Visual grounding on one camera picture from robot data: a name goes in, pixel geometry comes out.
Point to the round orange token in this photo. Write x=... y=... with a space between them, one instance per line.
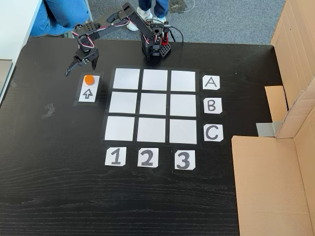
x=88 y=79

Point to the white grid paper sheet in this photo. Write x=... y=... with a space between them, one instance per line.
x=152 y=105

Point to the white arrow paper sheet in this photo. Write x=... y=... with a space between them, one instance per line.
x=89 y=94

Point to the seated person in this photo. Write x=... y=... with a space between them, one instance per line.
x=59 y=14

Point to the standing person's feet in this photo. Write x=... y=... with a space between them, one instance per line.
x=145 y=12

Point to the white side table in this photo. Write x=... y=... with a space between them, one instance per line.
x=14 y=29

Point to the red black bar clamp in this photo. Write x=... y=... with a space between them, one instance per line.
x=166 y=37

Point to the paper sheet number 1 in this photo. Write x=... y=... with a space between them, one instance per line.
x=115 y=156

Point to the paper sheet number 2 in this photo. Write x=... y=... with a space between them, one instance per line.
x=148 y=157

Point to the paper sheet letter A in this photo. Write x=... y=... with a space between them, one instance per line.
x=211 y=82

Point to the paper sheet letter B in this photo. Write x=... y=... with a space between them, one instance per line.
x=212 y=105

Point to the paper sheet number 3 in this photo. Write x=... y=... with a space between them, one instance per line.
x=184 y=159

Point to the paper sheet letter C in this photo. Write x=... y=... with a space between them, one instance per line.
x=213 y=132

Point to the brown cardboard screen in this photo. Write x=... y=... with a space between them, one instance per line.
x=270 y=184

